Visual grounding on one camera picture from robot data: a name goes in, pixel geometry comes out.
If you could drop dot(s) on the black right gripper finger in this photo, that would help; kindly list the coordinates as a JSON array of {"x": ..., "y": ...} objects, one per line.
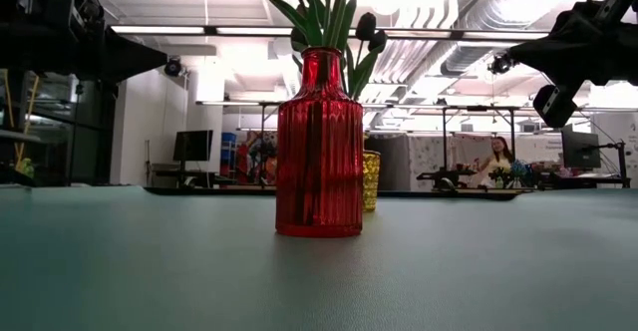
[{"x": 588, "y": 52}]

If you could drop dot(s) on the black gantry frame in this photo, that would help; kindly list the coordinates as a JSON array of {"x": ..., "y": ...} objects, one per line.
[{"x": 445, "y": 131}]

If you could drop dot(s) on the black round spotlight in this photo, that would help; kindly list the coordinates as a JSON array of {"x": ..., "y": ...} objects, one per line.
[
  {"x": 501, "y": 64},
  {"x": 173, "y": 67}
]

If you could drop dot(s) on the wooden stick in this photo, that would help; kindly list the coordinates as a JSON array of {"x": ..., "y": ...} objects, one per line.
[{"x": 30, "y": 116}]

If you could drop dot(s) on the black artificial tulip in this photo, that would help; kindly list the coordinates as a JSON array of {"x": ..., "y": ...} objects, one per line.
[
  {"x": 379, "y": 40},
  {"x": 366, "y": 26}
]

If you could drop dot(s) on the blue flower bouquet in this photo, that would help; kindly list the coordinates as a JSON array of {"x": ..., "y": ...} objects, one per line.
[{"x": 519, "y": 169}]

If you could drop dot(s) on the person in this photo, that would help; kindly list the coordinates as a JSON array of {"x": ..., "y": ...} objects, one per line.
[{"x": 494, "y": 159}]

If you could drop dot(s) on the dark gray partition panel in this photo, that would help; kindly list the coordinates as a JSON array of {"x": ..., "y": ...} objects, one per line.
[{"x": 394, "y": 161}]

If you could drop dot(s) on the black metal table frame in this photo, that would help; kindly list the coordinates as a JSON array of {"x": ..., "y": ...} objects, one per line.
[{"x": 209, "y": 191}]

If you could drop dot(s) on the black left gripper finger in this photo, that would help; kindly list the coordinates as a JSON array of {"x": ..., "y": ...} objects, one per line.
[{"x": 129, "y": 57}]

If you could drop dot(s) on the yellow glass vase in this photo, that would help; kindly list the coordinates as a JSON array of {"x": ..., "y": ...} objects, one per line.
[{"x": 372, "y": 181}]

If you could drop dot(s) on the silver ventilation duct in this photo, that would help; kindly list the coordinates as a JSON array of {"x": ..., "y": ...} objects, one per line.
[{"x": 478, "y": 47}]

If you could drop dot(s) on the red ribbed glass vase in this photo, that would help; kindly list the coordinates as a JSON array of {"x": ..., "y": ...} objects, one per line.
[{"x": 319, "y": 171}]

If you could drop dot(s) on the black background monitor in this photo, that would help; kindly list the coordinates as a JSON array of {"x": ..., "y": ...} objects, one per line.
[
  {"x": 580, "y": 151},
  {"x": 193, "y": 145}
]

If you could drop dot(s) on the white patterned curtain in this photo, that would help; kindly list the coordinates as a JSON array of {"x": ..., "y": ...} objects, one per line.
[{"x": 428, "y": 156}]

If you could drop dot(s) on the teal table mat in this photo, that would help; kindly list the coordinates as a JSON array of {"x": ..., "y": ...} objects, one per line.
[{"x": 319, "y": 281}]

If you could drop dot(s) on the long ceiling light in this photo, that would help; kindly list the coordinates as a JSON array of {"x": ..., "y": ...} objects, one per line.
[{"x": 159, "y": 30}]

